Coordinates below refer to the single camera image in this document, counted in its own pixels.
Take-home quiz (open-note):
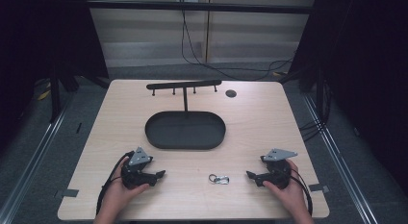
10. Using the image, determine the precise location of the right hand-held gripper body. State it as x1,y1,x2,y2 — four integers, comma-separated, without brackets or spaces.
260,148,298,190

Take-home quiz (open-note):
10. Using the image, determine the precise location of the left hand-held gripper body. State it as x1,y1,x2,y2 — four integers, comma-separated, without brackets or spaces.
120,146,154,190

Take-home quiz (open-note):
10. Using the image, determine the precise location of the person's left hand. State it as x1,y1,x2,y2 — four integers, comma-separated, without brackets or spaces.
99,157,151,216

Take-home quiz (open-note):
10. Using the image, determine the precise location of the person's right hand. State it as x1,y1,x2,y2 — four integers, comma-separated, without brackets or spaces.
262,159,312,216

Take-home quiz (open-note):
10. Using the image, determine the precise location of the grey tape strip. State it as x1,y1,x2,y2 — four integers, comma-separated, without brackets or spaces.
308,183,330,193
53,187,80,200

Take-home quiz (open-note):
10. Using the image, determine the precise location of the black key rack with tray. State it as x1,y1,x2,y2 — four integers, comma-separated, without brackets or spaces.
144,79,227,151

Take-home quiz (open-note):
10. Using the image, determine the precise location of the black metal stand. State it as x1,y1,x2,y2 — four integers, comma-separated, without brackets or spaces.
48,62,63,124

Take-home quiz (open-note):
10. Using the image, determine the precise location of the yellow floor object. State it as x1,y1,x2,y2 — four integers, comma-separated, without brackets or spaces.
36,83,52,102

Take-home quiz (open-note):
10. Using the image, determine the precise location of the dark curtain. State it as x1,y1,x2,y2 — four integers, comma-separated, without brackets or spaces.
287,0,408,189
0,0,110,155

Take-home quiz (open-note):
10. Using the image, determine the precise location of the black horizontal metal bar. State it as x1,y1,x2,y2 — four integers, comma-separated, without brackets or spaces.
86,0,317,15

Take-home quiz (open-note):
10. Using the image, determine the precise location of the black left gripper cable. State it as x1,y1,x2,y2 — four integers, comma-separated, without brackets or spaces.
95,150,136,216

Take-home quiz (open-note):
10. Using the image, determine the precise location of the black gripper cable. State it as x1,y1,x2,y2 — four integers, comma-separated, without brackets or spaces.
95,150,136,216
288,166,314,217

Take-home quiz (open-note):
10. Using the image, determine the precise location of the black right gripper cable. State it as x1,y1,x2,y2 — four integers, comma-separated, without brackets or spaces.
288,166,314,217

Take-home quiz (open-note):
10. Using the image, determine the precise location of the silver keychain with ring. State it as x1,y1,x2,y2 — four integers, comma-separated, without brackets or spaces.
208,173,231,186

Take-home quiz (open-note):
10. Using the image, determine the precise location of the black floor cable bundle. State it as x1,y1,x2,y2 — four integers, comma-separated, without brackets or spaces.
298,118,325,142

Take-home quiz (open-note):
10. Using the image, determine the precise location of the metal floor rail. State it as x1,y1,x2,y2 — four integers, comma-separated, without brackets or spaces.
302,93,381,224
0,92,75,224

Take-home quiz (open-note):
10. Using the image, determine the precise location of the black wall cable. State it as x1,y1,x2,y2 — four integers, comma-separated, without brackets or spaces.
180,0,295,82

